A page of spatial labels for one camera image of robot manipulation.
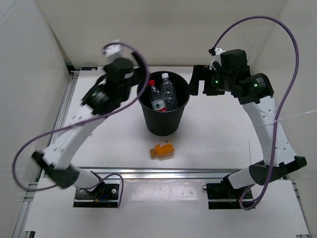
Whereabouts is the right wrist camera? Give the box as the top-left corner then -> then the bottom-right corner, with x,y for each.
209,48 -> 226,70

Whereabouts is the orange juice bottle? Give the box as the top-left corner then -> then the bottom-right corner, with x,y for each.
150,139 -> 175,158

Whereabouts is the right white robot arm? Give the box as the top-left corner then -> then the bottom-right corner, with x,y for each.
188,48 -> 307,198

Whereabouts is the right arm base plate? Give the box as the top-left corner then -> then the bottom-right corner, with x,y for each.
202,182 -> 246,210

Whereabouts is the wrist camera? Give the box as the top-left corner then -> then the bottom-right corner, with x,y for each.
209,48 -> 226,70
102,44 -> 123,62

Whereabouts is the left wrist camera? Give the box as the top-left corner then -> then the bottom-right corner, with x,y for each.
102,44 -> 123,62

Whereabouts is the aluminium front rail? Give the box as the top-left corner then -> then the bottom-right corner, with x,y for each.
81,167 -> 237,179

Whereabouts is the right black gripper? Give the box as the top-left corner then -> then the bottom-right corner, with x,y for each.
185,65 -> 234,97

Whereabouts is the clear bottle white cap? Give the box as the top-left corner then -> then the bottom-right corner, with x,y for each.
161,73 -> 178,112

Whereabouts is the black plastic waste bin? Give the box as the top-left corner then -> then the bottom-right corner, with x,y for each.
139,71 -> 190,136

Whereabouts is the red label water bottle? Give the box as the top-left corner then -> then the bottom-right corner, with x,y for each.
148,80 -> 166,112

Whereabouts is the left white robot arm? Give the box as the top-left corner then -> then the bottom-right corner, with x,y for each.
32,58 -> 146,198

